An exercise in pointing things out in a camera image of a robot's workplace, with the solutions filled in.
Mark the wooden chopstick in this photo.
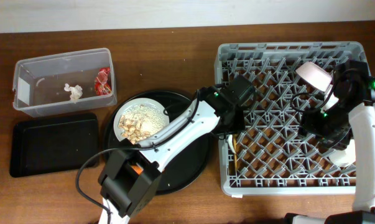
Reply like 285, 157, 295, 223
232, 135, 238, 173

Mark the white cup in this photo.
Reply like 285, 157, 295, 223
328, 139, 356, 167

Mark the pink bowl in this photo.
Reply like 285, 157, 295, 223
296, 62, 332, 92

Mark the grey plate with rice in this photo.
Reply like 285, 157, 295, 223
113, 98, 169, 144

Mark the orange carrot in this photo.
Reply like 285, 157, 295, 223
132, 165, 143, 174

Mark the red snack wrapper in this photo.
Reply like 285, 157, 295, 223
95, 67, 112, 96

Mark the white tissue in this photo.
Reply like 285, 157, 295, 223
64, 83, 83, 101

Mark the white plastic fork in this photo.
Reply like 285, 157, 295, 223
227, 135, 236, 154

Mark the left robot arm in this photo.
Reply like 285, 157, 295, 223
98, 87, 251, 223

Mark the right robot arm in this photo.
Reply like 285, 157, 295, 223
284, 103, 375, 224

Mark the grey dishwasher rack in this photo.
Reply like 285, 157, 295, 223
214, 41, 366, 197

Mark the clear plastic waste bin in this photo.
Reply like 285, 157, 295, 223
12, 48, 118, 118

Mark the round black serving tray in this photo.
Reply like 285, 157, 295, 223
103, 90, 211, 195

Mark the black rectangular tray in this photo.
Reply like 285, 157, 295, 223
9, 113, 99, 178

